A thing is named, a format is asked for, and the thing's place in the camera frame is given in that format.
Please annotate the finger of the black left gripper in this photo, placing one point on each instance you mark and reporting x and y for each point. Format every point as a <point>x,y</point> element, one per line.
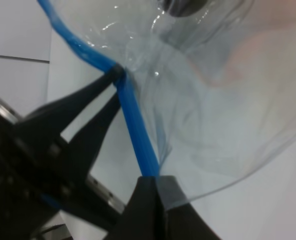
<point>51,119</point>

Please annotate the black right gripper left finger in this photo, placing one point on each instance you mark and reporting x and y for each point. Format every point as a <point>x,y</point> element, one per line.
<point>143,217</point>

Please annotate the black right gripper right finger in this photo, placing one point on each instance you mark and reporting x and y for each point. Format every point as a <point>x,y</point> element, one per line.
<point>181,221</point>

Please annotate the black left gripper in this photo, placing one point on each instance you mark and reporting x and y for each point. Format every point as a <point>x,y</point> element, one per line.
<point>39,177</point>

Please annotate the clear zip bag blue seal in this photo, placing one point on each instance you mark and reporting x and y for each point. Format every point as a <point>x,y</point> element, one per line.
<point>208,98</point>

